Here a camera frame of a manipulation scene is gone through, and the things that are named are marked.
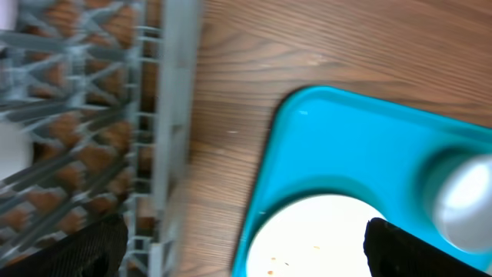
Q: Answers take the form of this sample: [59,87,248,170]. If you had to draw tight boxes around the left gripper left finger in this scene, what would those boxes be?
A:
[1,214,128,277]

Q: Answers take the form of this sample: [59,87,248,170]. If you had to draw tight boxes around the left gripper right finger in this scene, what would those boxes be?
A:
[364,218,490,277]

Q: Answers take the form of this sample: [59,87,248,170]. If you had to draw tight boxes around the white cup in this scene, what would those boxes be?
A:
[0,122,34,179]

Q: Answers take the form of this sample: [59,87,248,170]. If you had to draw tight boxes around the small white bowl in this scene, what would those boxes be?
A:
[0,0,18,31]

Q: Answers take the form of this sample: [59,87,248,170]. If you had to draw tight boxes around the large white plate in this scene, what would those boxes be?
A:
[245,195,382,277]

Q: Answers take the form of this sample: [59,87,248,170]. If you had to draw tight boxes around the grey metal bowl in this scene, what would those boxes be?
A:
[432,155,491,252]

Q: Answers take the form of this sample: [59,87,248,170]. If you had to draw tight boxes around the teal serving tray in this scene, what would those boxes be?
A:
[231,86,491,277]

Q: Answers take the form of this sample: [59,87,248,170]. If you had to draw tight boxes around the grey plastic dish rack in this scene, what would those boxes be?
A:
[1,0,203,276]

